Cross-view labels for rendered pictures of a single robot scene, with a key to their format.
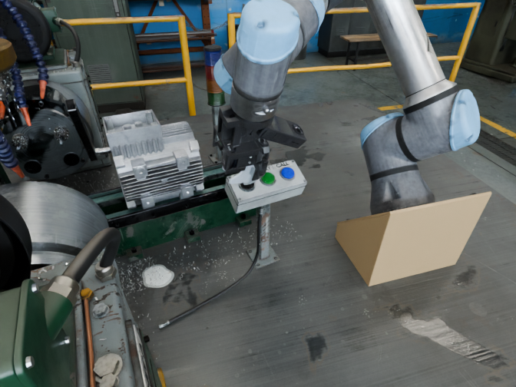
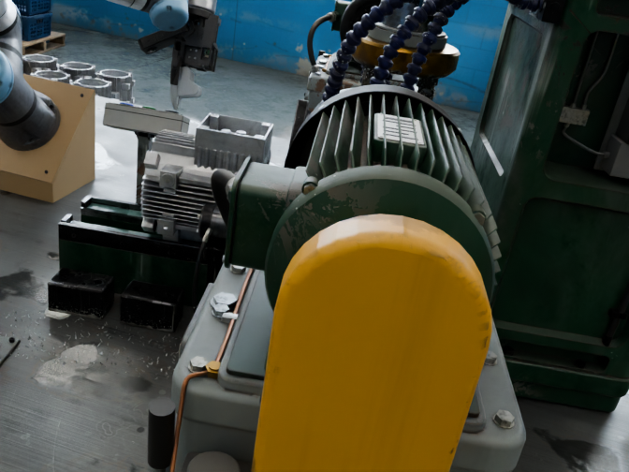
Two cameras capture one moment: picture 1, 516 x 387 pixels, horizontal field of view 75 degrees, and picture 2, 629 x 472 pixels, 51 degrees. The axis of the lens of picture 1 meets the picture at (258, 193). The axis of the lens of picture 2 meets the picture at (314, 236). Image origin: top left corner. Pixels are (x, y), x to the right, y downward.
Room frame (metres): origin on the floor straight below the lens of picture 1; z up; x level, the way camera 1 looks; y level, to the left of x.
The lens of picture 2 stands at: (1.67, 0.95, 1.49)
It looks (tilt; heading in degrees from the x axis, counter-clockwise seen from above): 26 degrees down; 206
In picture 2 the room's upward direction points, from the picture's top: 9 degrees clockwise
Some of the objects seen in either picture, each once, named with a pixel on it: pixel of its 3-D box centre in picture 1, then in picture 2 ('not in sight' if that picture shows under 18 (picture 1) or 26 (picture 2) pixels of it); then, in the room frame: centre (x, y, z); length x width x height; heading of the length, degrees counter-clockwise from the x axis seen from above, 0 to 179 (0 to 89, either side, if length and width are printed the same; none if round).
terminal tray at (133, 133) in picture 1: (133, 134); (234, 144); (0.74, 0.30, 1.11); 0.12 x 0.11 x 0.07; 115
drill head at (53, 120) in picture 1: (45, 124); not in sight; (0.95, 0.65, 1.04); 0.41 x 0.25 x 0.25; 25
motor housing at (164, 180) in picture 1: (157, 163); (208, 189); (0.76, 0.27, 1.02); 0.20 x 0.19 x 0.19; 115
